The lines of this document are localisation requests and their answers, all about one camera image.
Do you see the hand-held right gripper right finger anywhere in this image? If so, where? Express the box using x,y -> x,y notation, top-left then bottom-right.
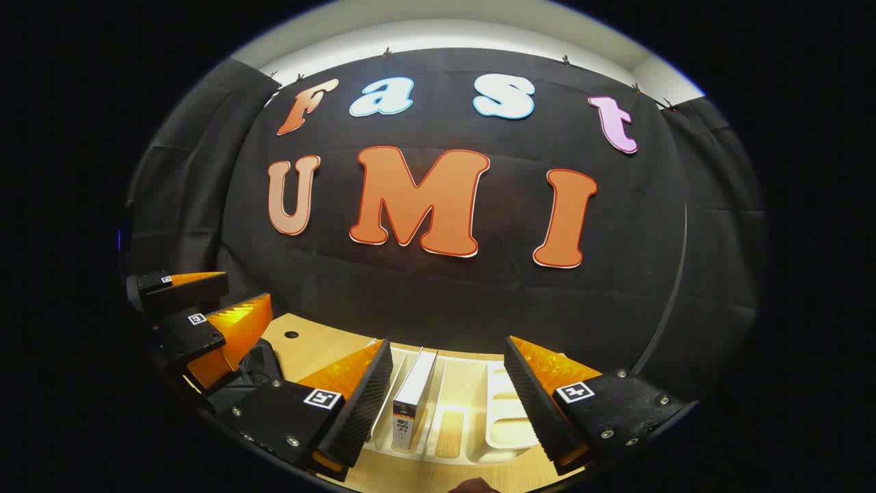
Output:
503,336 -> 699,477

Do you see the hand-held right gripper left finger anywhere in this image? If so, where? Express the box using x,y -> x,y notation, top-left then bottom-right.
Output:
205,339 -> 394,480

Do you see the white bookshelf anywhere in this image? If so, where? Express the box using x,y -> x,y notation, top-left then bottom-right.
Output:
363,338 -> 552,466

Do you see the black schoolbag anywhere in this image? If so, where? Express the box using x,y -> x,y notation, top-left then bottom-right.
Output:
202,338 -> 287,414

